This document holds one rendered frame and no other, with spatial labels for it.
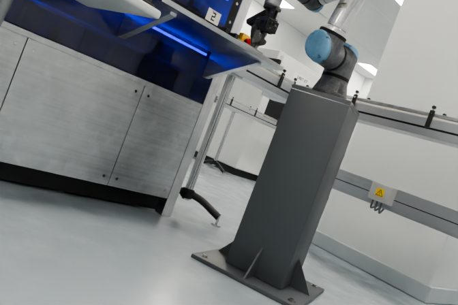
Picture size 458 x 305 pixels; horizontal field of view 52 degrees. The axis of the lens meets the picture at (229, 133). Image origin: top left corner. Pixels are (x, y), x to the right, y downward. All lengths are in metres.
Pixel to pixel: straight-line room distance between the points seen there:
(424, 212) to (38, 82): 1.83
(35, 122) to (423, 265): 2.26
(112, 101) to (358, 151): 1.87
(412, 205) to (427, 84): 1.07
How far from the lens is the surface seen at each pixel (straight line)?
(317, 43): 1.89
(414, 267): 3.12
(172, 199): 2.46
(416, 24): 3.55
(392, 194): 2.51
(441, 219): 2.45
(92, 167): 2.18
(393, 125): 2.62
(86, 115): 2.11
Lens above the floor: 0.49
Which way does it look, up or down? level
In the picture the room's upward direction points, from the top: 21 degrees clockwise
